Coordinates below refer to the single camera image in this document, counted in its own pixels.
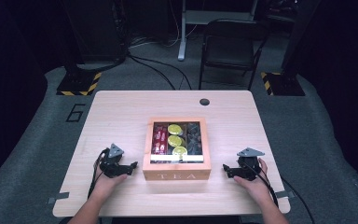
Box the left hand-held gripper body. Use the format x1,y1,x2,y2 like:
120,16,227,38
99,143,131,179

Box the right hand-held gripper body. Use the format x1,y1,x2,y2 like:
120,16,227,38
234,147,266,181

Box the wooden glass box lid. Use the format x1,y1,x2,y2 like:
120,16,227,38
142,117,213,173

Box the yellow lidded capsule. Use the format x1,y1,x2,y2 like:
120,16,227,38
167,123,184,136
166,134,185,148
172,146,188,159

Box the person's left hand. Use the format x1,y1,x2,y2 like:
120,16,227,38
93,169,129,200

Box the person's right hand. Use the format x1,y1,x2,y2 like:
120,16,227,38
233,158,274,203

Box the red sachet packet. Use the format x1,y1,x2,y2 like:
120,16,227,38
159,124,169,155
152,124,161,155

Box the grey tape piece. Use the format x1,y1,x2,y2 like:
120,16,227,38
47,191,71,205
274,189,296,200

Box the pile of dark packets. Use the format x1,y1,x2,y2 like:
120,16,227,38
186,122,203,156

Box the hazard striped stand base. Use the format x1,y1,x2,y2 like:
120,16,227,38
56,70,103,97
259,71,306,97

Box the black folding chair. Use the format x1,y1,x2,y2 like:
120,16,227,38
198,18,272,91

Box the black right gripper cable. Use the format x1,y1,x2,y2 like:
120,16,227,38
244,160,279,208

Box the black floor cable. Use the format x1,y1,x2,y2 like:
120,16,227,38
280,176,316,224

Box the black floor cables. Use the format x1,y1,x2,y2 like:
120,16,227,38
126,50,194,91

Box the black stand post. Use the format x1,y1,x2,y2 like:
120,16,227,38
280,0,323,77
59,0,87,78

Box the white desk frame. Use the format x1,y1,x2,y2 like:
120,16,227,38
177,0,259,62

